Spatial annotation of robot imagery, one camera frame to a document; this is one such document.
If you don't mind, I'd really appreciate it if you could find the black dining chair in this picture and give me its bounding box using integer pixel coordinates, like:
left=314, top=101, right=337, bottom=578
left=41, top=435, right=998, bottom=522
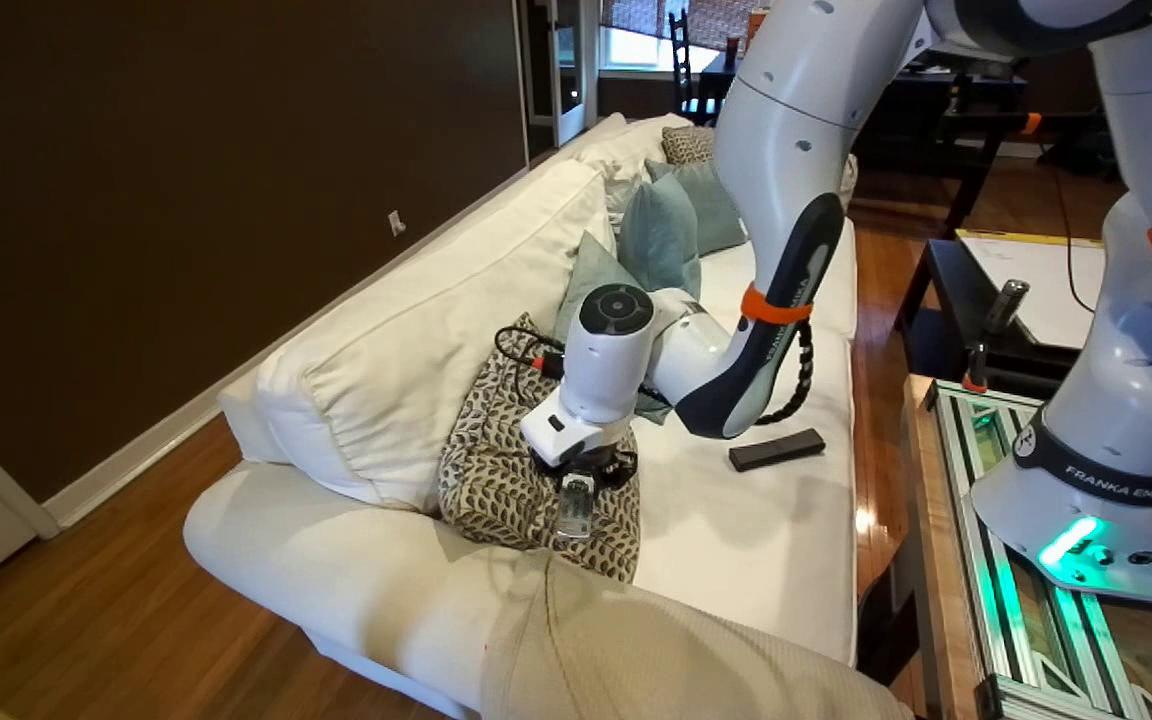
left=662, top=9, right=738, bottom=125

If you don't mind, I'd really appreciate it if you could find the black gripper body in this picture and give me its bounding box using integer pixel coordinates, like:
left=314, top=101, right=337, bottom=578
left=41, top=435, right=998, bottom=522
left=551, top=442, right=645, bottom=512

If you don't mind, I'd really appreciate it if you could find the white sofa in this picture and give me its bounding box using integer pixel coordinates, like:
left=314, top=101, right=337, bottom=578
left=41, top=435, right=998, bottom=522
left=179, top=110, right=921, bottom=720

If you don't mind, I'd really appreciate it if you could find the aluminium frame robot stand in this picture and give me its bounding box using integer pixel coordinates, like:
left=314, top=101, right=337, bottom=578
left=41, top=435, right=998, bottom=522
left=928, top=377, right=1152, bottom=720

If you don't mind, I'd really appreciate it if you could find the white floor mat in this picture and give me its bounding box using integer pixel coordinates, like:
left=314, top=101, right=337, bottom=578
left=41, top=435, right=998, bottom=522
left=955, top=227, right=1112, bottom=352

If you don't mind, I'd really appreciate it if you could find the black remote control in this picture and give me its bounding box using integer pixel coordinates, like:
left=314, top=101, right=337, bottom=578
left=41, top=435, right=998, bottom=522
left=723, top=422, right=829, bottom=476

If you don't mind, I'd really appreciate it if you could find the black braided cable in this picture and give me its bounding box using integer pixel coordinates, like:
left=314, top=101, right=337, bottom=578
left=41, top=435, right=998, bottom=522
left=490, top=314, right=824, bottom=430

